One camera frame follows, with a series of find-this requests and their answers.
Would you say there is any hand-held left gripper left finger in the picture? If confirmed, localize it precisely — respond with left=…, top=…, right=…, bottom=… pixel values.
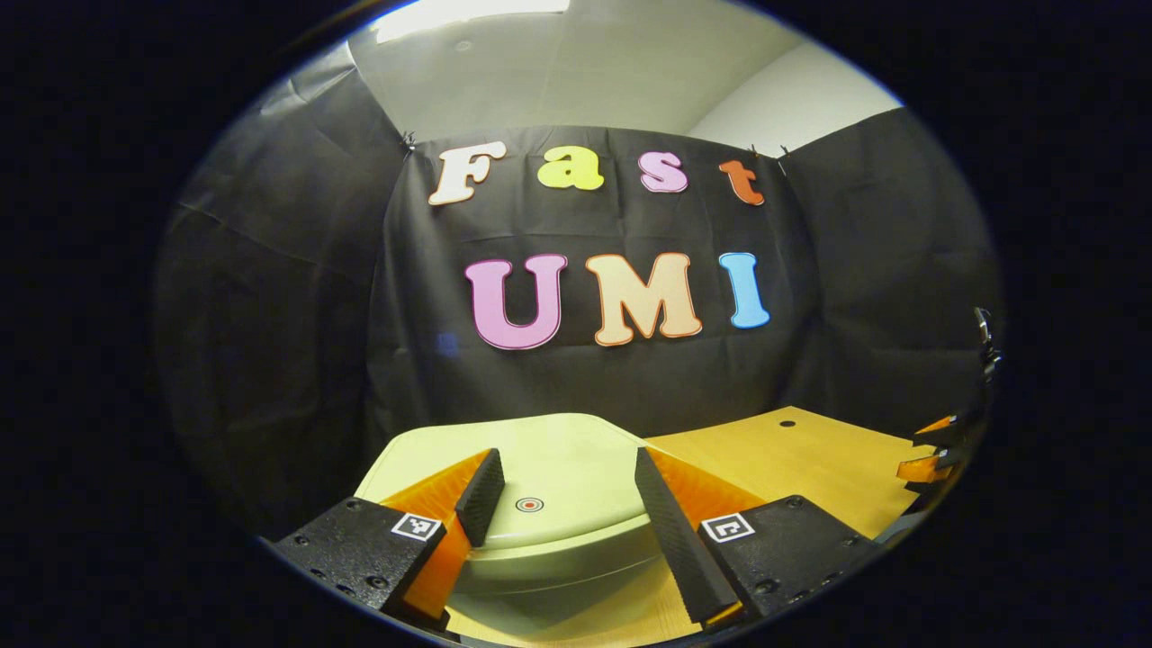
left=273, top=447, right=507, bottom=631

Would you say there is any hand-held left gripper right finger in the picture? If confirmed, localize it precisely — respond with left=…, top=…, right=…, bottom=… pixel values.
left=634, top=447, right=887, bottom=631

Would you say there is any green desktop garbage bin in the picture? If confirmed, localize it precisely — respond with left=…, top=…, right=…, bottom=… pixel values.
left=354, top=413, right=685, bottom=642

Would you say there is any wooden desktop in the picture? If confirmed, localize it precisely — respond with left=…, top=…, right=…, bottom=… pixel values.
left=445, top=406, right=941, bottom=647

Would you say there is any black backdrop cloth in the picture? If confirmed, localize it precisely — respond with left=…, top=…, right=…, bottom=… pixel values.
left=153, top=40, right=1002, bottom=541

